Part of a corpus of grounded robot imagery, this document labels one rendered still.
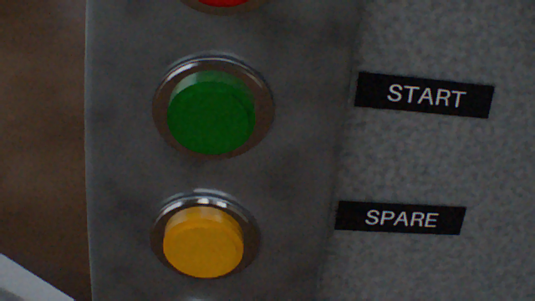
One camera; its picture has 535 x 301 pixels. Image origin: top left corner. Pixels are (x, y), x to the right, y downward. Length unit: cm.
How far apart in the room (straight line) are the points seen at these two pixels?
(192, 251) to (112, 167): 4
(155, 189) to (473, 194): 11
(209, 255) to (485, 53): 11
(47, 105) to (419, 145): 251
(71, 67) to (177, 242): 266
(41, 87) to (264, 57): 261
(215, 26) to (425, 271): 13
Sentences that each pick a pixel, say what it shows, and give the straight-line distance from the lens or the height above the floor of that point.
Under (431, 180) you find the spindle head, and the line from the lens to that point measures 37.
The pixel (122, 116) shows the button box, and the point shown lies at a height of 142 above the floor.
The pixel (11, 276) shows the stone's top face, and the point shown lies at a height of 83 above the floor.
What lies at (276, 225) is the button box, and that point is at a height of 138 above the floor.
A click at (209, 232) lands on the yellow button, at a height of 138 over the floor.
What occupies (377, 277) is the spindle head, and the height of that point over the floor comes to 135.
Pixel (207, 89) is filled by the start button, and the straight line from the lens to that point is 32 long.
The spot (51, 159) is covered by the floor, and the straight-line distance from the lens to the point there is 266.
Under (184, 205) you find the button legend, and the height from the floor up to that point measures 139.
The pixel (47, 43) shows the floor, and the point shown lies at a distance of 312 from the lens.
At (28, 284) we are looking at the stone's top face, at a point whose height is 83.
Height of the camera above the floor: 161
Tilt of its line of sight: 37 degrees down
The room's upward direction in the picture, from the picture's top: 6 degrees clockwise
